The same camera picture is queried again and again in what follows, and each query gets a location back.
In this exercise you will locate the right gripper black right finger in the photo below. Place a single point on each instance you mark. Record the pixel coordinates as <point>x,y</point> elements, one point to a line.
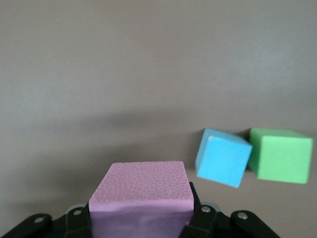
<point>205,220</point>

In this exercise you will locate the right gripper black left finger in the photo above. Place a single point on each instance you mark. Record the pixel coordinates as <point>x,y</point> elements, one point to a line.
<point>74,223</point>

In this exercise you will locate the green foam cube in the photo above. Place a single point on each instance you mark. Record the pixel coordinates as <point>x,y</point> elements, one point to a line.
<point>282,158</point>

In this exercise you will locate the pink foam cube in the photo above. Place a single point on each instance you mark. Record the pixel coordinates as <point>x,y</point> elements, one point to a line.
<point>141,188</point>

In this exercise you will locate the blue foam cube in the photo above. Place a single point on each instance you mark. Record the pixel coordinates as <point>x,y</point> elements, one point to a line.
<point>223,161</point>

